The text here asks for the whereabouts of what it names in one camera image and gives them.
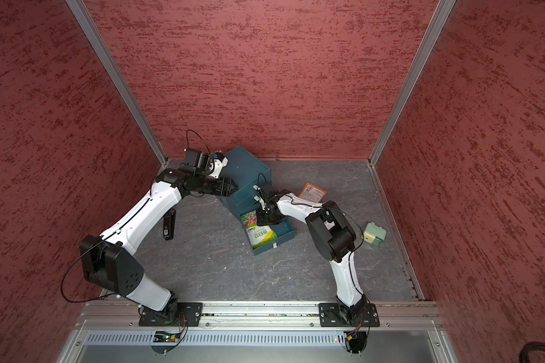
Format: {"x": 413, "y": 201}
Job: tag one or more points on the aluminium corner post left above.
{"x": 87, "y": 25}

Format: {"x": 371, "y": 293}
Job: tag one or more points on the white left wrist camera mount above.
{"x": 199, "y": 162}

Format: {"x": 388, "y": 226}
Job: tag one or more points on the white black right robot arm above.
{"x": 332, "y": 234}

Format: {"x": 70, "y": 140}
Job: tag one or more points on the orange seed bag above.
{"x": 312, "y": 193}

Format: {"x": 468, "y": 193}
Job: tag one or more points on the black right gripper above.
{"x": 261, "y": 221}

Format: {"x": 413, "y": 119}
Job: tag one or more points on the aluminium corner post right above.
{"x": 431, "y": 35}

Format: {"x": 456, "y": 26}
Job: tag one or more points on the green cream pencil sharpener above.
{"x": 374, "y": 234}

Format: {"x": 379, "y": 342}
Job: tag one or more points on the teal drawer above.
{"x": 284, "y": 231}

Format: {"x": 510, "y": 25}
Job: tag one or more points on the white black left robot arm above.
{"x": 108, "y": 260}

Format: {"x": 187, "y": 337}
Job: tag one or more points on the aluminium corner post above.
{"x": 87, "y": 25}
{"x": 431, "y": 35}

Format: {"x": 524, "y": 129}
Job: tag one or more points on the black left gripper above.
{"x": 224, "y": 189}

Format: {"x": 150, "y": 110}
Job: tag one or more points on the teal drawer cabinet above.
{"x": 249, "y": 173}

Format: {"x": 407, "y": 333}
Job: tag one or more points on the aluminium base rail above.
{"x": 121, "y": 314}

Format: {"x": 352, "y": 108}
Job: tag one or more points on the green seed bag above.
{"x": 257, "y": 235}

